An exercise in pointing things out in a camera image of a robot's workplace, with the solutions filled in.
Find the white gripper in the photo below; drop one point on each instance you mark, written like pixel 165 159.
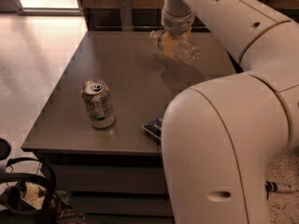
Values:
pixel 177 24

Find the clear plastic water bottle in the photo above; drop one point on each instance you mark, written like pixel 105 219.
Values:
pixel 188 52

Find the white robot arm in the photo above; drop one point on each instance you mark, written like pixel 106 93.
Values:
pixel 219 136

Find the blue potato chips bag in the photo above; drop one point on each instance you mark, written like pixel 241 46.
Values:
pixel 154 128

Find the silver soda can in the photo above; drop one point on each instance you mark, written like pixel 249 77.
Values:
pixel 97 101

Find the white power strip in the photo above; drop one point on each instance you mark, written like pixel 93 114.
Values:
pixel 279 188

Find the left metal wall bracket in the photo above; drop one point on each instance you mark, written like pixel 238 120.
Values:
pixel 126 15

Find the metal wall bracket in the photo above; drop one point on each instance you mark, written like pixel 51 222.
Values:
pixel 126 15
pixel 268 2

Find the right metal wall bracket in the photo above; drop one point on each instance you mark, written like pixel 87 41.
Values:
pixel 268 2

